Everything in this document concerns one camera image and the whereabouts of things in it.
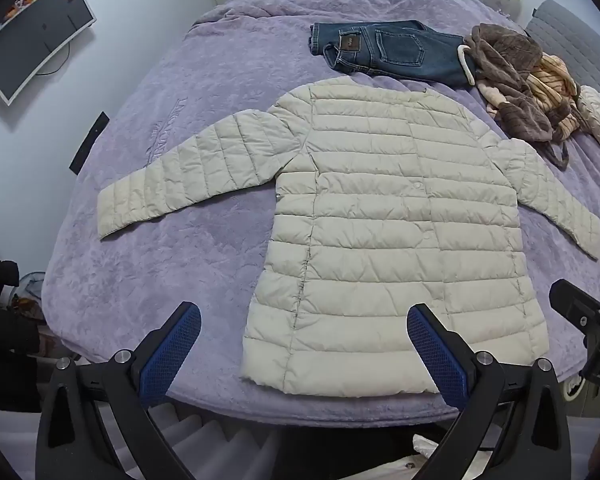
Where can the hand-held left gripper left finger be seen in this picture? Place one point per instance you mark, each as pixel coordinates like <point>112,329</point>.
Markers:
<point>172,347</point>

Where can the cream striped garment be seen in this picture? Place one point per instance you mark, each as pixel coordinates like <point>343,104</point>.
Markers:
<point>552,85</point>

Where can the purple embossed blanket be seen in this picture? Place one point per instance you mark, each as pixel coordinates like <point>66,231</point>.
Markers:
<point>190,175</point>

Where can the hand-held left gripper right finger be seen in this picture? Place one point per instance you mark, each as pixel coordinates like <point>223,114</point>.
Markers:
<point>437,350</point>

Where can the brown fleece garment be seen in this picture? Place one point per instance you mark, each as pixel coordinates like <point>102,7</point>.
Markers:
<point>510,77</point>

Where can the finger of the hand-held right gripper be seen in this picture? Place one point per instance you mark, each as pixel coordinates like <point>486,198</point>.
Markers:
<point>575,300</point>

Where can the dark clothing pile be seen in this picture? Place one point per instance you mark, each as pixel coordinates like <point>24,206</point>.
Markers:
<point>2,330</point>

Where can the white crumpled paper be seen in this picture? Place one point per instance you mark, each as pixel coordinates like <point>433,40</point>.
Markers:
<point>427,447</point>

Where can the curved white-framed monitor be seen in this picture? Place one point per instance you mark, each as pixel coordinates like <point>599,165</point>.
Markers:
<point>35,35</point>

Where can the grey padded headboard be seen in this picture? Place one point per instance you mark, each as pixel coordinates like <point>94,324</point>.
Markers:
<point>575,35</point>

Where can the blue denim jeans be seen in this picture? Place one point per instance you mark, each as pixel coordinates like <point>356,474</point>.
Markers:
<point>405,52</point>

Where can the beige quilted puffer jacket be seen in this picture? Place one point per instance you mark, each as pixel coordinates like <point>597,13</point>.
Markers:
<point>380,240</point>

